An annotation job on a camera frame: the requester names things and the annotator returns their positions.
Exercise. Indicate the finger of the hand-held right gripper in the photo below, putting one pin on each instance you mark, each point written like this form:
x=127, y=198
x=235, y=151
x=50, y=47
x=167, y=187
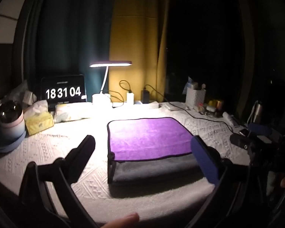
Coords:
x=239, y=140
x=258, y=128

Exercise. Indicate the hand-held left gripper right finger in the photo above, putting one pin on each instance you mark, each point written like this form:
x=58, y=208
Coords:
x=205, y=160

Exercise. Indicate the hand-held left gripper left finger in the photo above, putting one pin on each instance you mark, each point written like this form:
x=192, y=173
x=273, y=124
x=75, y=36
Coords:
x=84, y=150

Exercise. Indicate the grey towel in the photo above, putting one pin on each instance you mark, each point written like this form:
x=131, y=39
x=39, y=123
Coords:
x=156, y=171

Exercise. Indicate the purple towel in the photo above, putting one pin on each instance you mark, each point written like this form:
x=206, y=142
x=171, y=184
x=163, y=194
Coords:
x=148, y=137

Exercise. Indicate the person's left hand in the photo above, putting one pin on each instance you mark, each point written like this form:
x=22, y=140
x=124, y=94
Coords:
x=123, y=220

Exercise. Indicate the black smartphone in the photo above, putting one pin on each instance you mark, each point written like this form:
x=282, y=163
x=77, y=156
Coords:
x=244, y=132

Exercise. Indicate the steel thermos bottle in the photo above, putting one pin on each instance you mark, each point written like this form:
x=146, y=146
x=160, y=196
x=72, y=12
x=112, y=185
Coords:
x=257, y=111

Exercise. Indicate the white textured tablecloth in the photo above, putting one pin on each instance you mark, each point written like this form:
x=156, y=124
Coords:
x=49, y=152

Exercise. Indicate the white plastic wipes pack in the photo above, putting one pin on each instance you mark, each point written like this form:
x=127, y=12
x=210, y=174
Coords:
x=70, y=112

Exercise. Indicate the yellow tissue box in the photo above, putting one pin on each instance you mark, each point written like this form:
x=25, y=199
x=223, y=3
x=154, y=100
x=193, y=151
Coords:
x=39, y=122

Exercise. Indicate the white woven basket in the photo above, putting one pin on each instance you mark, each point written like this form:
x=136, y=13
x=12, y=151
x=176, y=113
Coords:
x=195, y=97

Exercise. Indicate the black tablet clock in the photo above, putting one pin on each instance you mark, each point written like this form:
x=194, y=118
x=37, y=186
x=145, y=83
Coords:
x=63, y=91

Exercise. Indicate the white desk lamp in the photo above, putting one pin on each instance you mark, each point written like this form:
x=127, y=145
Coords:
x=102, y=85

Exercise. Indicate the white power bank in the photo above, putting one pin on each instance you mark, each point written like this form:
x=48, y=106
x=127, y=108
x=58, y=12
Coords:
x=130, y=97

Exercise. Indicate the round pastel humidifier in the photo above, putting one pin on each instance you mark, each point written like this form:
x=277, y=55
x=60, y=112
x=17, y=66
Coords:
x=8, y=128

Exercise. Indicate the black power adapter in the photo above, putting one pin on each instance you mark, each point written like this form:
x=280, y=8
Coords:
x=145, y=96

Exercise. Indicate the crumpled plastic bag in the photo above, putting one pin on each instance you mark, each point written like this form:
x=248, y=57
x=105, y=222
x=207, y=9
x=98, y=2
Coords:
x=19, y=91

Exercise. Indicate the teal curtain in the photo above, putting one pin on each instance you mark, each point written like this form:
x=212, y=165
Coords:
x=71, y=35

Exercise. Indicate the yellow curtain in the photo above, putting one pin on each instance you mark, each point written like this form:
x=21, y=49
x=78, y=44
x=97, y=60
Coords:
x=139, y=40

